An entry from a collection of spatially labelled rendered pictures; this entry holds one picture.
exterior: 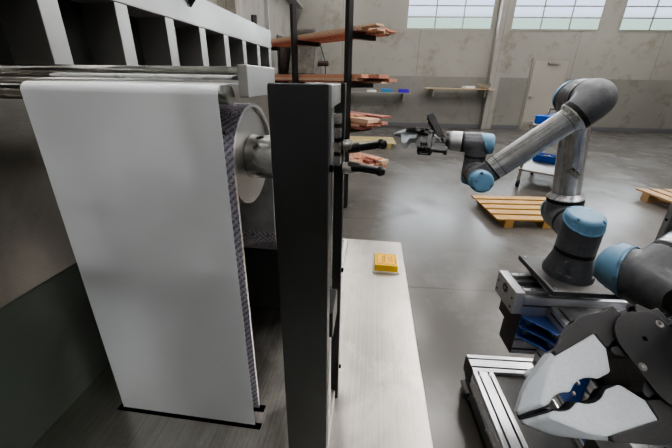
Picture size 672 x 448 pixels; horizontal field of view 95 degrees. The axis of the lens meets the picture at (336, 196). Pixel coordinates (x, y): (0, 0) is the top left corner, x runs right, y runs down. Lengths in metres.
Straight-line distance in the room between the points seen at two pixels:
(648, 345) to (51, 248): 0.74
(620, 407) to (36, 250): 0.71
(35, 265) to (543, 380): 0.66
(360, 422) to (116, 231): 0.49
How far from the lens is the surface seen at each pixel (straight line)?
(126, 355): 0.65
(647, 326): 0.38
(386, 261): 0.98
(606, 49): 13.26
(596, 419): 0.35
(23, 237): 0.64
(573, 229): 1.26
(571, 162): 1.33
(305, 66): 6.90
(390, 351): 0.75
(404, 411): 0.67
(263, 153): 0.44
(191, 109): 0.38
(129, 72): 0.46
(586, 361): 0.35
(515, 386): 1.76
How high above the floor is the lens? 1.44
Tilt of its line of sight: 21 degrees down
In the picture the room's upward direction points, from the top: 1 degrees clockwise
